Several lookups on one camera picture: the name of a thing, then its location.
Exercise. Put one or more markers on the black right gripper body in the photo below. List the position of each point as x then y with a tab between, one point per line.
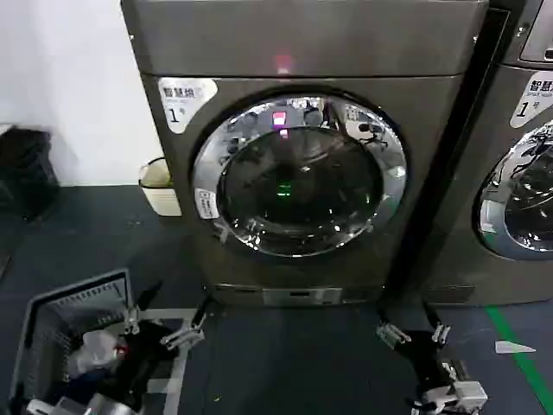
427	356

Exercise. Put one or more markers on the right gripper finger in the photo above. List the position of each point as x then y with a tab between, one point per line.
391	335
441	333

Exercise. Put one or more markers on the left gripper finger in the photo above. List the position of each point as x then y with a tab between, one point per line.
186	333
131	320

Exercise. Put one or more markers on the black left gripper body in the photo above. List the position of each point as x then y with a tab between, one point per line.
149	346

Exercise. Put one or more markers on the white cloth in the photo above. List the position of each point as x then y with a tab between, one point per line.
97	348

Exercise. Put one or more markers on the dark blue garment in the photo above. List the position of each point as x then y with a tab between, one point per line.
93	384

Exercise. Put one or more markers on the white paper scrap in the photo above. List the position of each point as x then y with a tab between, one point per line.
512	347

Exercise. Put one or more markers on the grey dryer with control panel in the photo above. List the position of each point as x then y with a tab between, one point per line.
488	276

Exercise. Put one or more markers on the green floor tape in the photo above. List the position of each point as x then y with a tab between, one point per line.
523	359

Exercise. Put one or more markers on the grey laundry basket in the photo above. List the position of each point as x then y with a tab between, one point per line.
39	328

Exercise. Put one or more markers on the white plastic bin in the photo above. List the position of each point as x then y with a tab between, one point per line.
162	196

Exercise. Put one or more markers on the small white door label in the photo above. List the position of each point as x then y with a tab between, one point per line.
208	204

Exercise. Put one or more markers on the round glass dryer door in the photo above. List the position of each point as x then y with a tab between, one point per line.
298	181
527	190

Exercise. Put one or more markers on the white number sticker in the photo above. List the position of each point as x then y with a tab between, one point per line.
529	101
186	101

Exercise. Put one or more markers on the grey dryer with number sticker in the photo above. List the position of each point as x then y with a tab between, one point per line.
302	47

